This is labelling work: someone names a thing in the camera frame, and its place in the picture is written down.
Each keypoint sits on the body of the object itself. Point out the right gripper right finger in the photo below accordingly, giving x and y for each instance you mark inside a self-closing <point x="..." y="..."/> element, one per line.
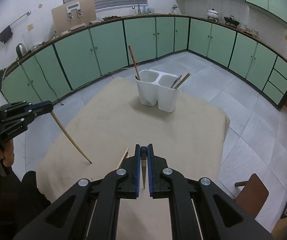
<point x="199" y="209"/>

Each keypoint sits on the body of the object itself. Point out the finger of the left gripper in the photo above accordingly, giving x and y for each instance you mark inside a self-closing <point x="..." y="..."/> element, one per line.
<point x="42" y="108"/>

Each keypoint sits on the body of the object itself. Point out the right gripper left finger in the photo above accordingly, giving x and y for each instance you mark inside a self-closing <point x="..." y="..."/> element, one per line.
<point x="88" y="209"/>

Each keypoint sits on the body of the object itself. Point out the light wooden chopstick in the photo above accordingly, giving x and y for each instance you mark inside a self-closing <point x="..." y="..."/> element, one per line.
<point x="69" y="136"/>

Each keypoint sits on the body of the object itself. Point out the black chopstick gold band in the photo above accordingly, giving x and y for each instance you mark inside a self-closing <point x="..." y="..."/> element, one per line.
<point x="143" y="153"/>

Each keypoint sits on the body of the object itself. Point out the green lower kitchen cabinets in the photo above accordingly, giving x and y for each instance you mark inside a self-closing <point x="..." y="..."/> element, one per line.
<point x="72" y="61"/>

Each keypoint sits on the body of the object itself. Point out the chrome kitchen faucet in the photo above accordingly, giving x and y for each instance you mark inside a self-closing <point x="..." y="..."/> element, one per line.
<point x="136" y="5"/>

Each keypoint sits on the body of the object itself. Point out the brown wooden chair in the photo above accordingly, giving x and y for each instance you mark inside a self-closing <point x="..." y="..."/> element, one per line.
<point x="253" y="195"/>

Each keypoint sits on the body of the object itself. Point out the beige tablecloth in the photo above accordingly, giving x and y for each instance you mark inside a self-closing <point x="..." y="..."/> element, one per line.
<point x="191" y="138"/>

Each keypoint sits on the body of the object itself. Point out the steel electric kettle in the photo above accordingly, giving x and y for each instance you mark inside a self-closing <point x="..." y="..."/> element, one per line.
<point x="21" y="50"/>

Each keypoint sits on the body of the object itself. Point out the wooden chopsticks on table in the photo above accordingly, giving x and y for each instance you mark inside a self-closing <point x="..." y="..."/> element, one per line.
<point x="124" y="156"/>

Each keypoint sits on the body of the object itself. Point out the dark hanging cloth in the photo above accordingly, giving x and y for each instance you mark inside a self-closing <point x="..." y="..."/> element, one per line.
<point x="6" y="34"/>

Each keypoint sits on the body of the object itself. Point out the dark-topped chopstick in holder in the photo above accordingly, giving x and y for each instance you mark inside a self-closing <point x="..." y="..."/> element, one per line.
<point x="134" y="63"/>

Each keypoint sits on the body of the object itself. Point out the white two-compartment utensil holder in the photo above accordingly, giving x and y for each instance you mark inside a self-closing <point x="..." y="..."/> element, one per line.
<point x="155" y="87"/>

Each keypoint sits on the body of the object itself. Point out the wooden chopstick in holder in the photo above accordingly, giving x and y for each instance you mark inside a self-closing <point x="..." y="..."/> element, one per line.
<point x="182" y="81"/>

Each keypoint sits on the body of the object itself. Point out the black wok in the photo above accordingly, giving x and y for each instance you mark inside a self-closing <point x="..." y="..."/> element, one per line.
<point x="230" y="21"/>

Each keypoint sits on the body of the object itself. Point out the white cooking pot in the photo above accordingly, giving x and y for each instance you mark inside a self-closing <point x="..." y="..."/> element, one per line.
<point x="213" y="15"/>

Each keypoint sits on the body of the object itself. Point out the wall towel rail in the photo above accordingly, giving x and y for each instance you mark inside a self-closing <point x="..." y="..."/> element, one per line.
<point x="25" y="14"/>

